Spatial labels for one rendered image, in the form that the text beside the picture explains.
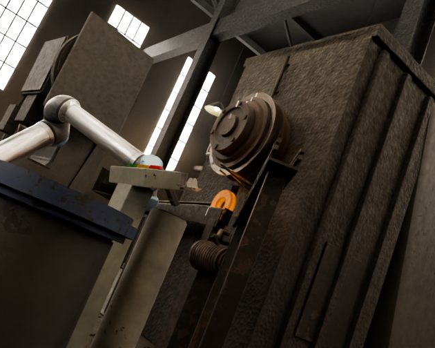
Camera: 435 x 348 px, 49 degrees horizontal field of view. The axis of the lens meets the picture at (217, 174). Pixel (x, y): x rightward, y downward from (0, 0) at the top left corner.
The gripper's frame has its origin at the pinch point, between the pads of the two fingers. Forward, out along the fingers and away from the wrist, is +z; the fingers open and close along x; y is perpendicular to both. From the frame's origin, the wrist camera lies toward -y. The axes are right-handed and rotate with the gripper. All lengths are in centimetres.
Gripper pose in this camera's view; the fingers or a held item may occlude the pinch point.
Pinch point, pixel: (197, 190)
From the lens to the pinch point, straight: 224.6
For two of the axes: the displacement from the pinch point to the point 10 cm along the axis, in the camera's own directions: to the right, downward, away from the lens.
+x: -5.7, -0.4, 8.2
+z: 8.1, 1.3, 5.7
